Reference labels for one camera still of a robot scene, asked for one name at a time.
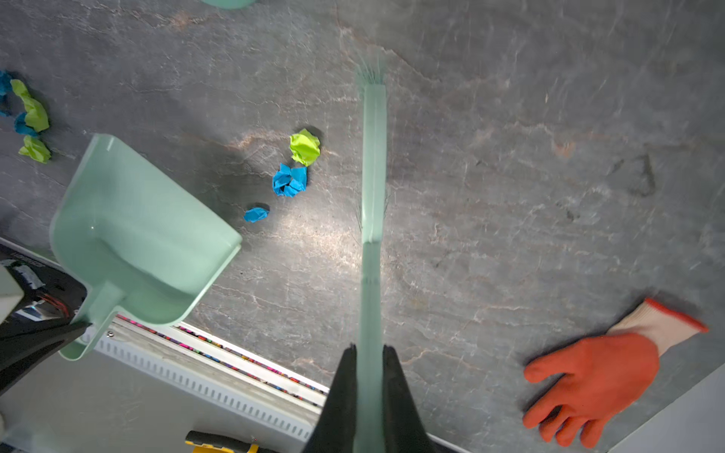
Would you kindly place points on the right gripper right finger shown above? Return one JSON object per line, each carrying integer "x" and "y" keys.
{"x": 402, "y": 427}

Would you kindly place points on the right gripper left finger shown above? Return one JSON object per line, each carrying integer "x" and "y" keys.
{"x": 336, "y": 426}

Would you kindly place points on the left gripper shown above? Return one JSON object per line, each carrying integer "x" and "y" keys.
{"x": 38, "y": 306}

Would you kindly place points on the green dustpan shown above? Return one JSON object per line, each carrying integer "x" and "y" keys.
{"x": 138, "y": 242}

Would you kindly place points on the green hand brush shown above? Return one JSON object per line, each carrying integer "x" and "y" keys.
{"x": 369, "y": 435}

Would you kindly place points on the paper scraps cluster far left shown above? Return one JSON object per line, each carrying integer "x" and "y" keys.
{"x": 31, "y": 122}

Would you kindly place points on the blue scraps beside bin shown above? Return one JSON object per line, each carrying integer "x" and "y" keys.
{"x": 291, "y": 180}

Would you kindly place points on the yellow black pliers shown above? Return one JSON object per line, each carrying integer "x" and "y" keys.
{"x": 203, "y": 442}

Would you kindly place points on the red rubber glove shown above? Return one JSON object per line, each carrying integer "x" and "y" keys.
{"x": 602, "y": 376}

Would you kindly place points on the green trash bin with bag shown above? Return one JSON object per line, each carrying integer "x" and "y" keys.
{"x": 230, "y": 5}

